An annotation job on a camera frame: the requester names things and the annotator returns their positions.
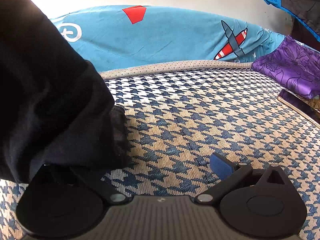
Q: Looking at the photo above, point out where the black garment with white stripes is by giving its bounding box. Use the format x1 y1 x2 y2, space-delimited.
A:
1 0 128 183

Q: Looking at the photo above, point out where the smartphone with gold edge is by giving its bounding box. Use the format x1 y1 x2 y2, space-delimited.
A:
277 89 319 126

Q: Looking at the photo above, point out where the houndstooth blue beige mattress cover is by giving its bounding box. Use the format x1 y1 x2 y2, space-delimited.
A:
0 60 320 240

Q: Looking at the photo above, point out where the purple floral cloth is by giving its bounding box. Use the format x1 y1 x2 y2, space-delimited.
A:
252 36 319 99

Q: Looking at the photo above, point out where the blue airplane print pillow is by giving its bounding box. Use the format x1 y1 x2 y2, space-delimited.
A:
53 5 284 72

